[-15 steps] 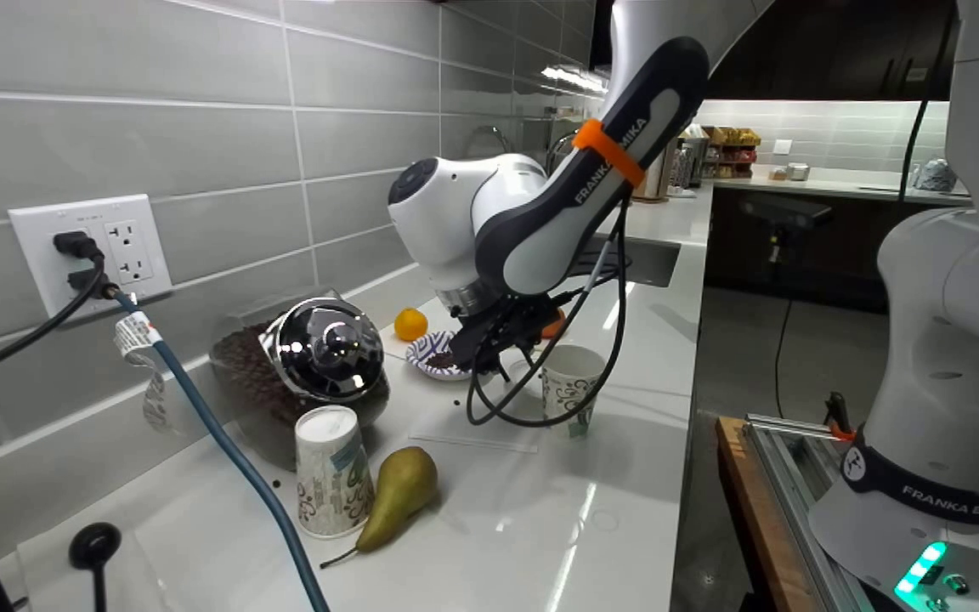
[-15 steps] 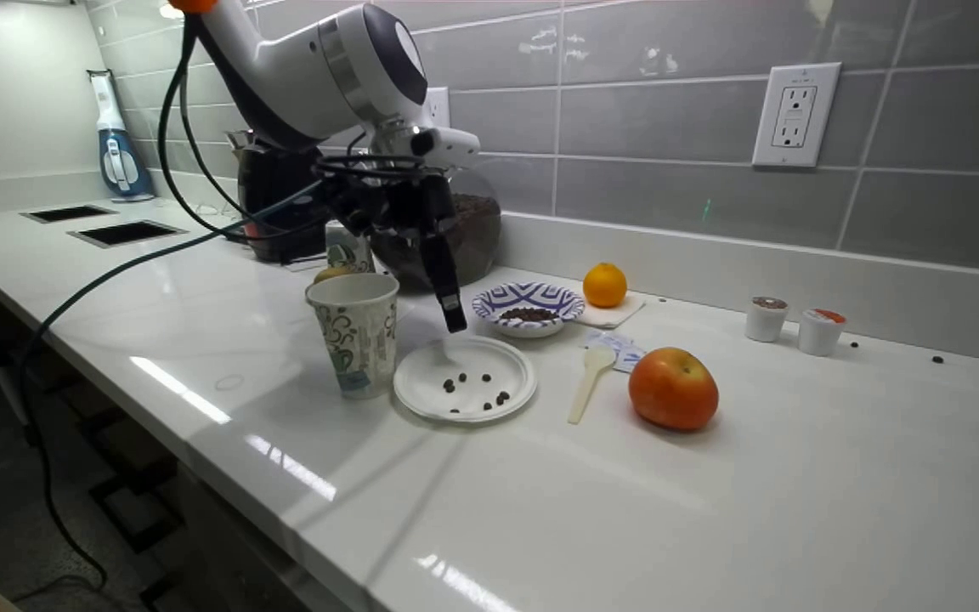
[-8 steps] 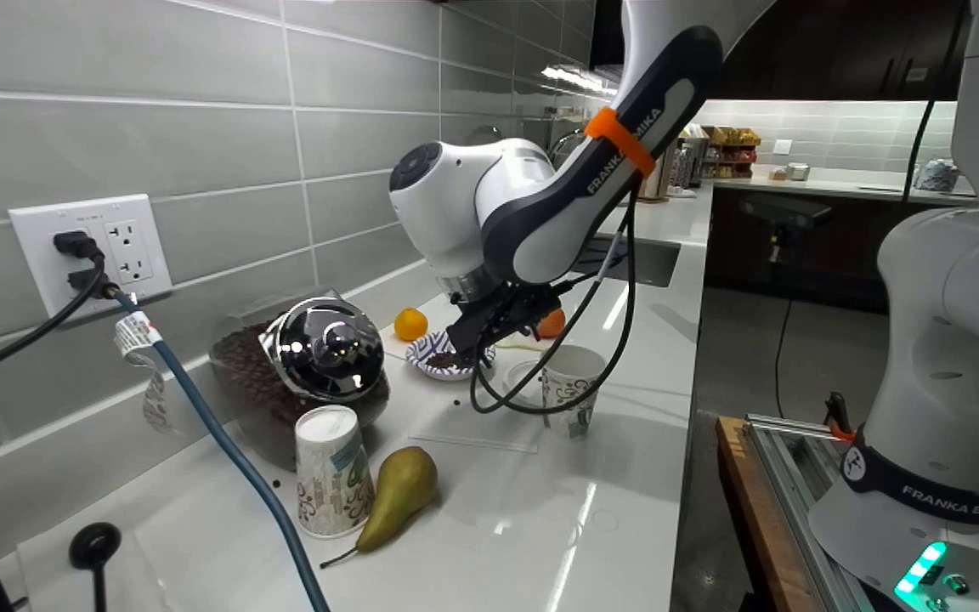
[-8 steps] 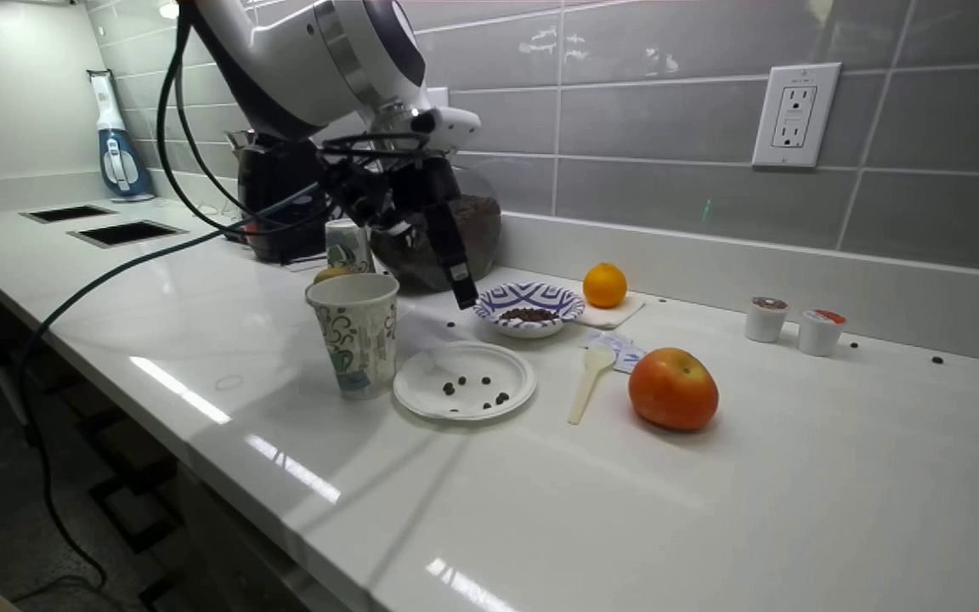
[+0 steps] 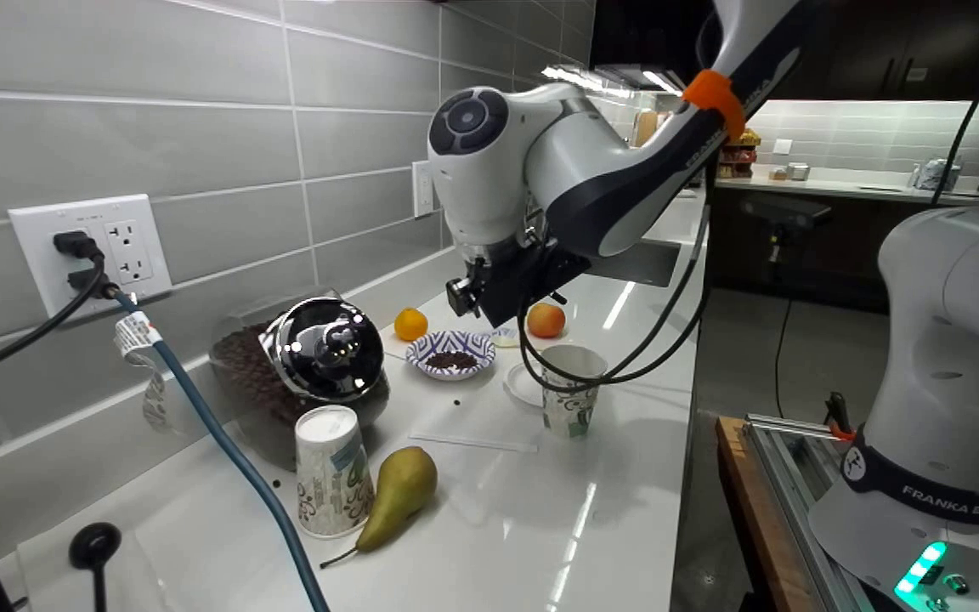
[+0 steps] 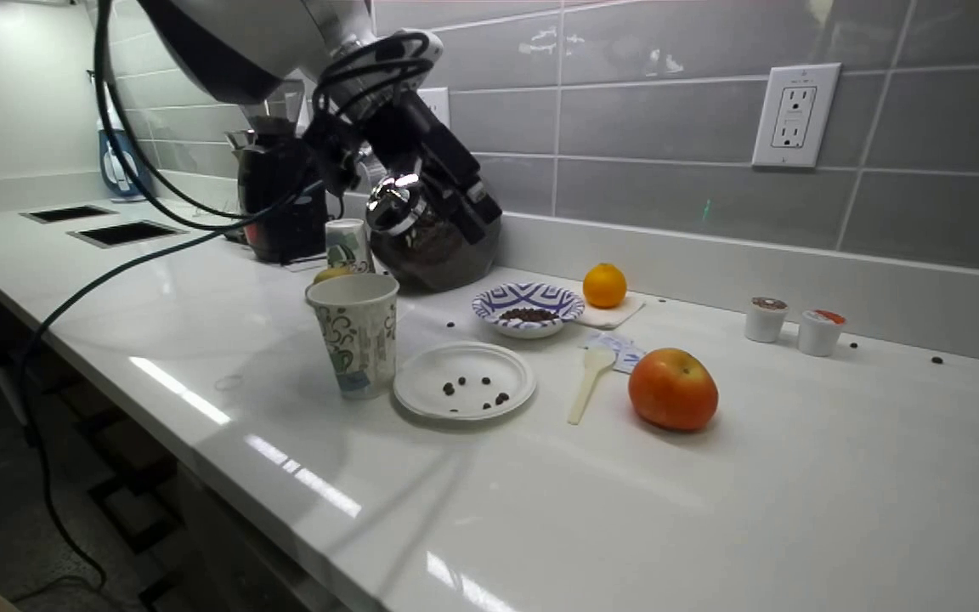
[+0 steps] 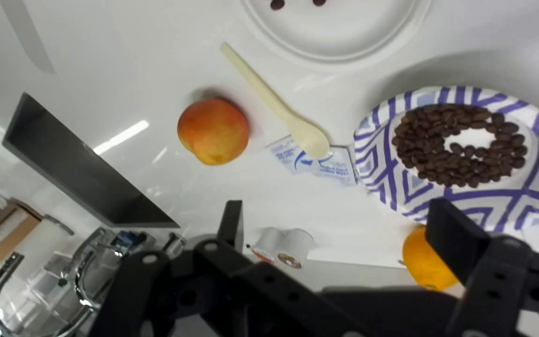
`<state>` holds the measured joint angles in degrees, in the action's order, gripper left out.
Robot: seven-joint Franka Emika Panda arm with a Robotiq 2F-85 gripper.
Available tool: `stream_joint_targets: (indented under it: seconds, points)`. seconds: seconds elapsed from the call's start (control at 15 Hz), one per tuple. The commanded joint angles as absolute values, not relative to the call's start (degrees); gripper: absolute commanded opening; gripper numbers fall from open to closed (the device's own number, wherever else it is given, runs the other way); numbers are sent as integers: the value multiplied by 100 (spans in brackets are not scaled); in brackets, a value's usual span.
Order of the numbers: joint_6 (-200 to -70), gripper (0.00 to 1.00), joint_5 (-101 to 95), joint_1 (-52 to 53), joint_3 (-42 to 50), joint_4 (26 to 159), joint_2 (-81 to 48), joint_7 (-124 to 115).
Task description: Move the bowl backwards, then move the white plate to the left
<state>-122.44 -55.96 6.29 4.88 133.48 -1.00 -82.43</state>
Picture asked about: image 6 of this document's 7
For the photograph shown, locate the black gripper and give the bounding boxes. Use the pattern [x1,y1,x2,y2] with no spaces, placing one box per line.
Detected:
[321,88,506,249]

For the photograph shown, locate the blue patterned paper bowl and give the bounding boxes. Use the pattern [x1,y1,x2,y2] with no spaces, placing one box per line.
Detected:
[468,277,590,344]

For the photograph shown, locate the white paper plate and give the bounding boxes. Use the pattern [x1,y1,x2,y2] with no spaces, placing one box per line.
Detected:
[392,340,542,429]

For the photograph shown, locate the glass coffee bean jar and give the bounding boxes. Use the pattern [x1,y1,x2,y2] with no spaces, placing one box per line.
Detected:
[364,165,506,297]

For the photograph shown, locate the upturned patterned paper cup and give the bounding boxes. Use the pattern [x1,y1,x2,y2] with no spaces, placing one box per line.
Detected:
[324,214,379,274]

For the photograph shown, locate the coffee bean pile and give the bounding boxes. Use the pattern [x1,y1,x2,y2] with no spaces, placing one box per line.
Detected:
[499,302,560,325]

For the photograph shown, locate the black coffee grinder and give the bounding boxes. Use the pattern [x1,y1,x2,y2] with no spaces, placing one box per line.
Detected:
[230,112,331,266]

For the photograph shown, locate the orange fruit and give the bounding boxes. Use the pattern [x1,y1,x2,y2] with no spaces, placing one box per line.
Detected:
[581,258,631,314]

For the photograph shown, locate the cream plastic spoon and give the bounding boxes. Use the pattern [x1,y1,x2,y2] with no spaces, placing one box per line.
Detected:
[564,344,618,429]

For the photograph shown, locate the blue white sugar packet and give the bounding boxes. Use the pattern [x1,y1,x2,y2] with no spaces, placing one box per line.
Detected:
[585,331,647,375]

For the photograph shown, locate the red yellow apple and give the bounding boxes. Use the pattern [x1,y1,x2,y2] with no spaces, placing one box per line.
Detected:
[626,344,726,436]

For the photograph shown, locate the blue spray bottle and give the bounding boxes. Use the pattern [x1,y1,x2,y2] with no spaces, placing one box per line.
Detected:
[97,123,160,204]

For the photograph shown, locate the small white red containers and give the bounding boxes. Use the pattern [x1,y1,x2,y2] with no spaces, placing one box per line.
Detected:
[800,305,857,361]

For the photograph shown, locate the white wall outlet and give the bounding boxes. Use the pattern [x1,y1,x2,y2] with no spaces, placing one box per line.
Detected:
[415,85,457,130]
[749,59,843,172]

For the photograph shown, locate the thick power cable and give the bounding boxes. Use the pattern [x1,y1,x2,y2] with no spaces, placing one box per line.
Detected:
[12,180,331,591]

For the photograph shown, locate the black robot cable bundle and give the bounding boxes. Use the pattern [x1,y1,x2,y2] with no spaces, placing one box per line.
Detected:
[92,0,439,238]

